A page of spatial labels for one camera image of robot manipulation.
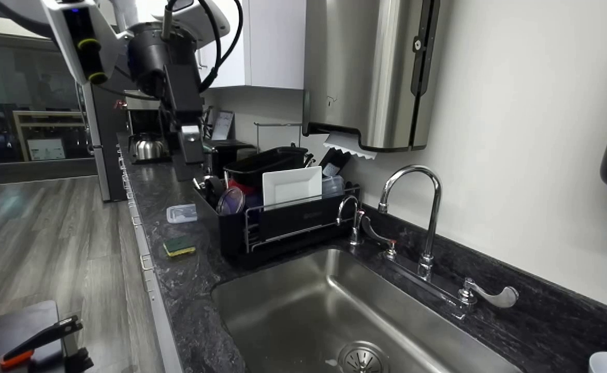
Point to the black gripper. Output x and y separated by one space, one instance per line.
158 63

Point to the black dish rack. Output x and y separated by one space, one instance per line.
295 229

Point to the stainless steel sink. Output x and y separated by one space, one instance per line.
282 312

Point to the steel sink drain strainer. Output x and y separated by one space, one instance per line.
364 359

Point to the small framed picture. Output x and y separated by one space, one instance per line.
222 124

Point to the black countertop appliance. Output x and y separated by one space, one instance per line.
230 149

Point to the steel coffee carafe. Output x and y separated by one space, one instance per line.
147 149

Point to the steel coffee machine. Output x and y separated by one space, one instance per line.
150 124

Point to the clear plastic container lid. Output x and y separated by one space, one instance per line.
181 212

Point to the clear bluish glass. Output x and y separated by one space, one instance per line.
230 201

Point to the green yellow sponge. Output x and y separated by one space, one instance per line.
179 248

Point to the white plastic container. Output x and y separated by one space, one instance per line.
293 185

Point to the white upper cabinet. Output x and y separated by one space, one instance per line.
274 41

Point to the wooden shelf unit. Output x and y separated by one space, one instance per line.
46 148

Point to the clear bluish plastic cup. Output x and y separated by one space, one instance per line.
332 185

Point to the white paper towel sheet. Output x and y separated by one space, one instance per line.
350 148

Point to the small chrome spout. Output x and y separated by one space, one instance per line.
353 220

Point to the stainless paper towel dispenser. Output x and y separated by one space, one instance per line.
372 68

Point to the chrome gooseneck faucet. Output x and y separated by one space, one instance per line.
435 220

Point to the black robot stand platform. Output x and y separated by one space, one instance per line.
14 331

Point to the dark door frame post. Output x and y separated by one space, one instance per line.
106 166

